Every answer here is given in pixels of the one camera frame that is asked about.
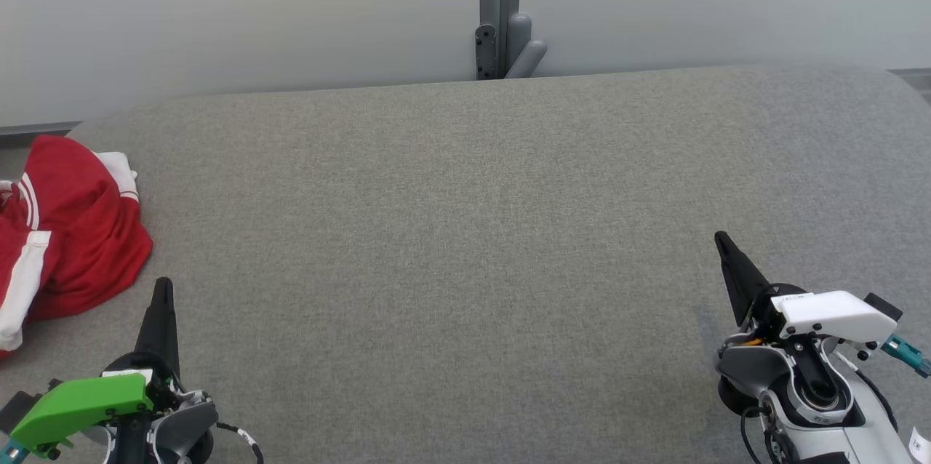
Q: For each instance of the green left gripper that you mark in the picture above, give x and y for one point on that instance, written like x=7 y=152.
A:
x=80 y=402

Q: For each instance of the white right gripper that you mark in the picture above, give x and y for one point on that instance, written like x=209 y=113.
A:
x=829 y=315

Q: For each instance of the red white basketball jersey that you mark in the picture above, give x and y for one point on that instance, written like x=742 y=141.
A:
x=87 y=231

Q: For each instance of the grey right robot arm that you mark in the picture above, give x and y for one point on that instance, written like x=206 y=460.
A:
x=844 y=442

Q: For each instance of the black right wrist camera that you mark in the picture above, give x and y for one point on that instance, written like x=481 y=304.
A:
x=884 y=306

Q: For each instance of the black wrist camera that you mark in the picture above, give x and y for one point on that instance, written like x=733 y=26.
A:
x=18 y=409
x=884 y=306

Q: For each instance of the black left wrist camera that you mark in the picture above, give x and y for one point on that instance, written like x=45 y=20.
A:
x=18 y=409

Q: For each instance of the dark perforated post bracket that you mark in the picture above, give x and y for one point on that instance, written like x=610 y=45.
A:
x=486 y=51

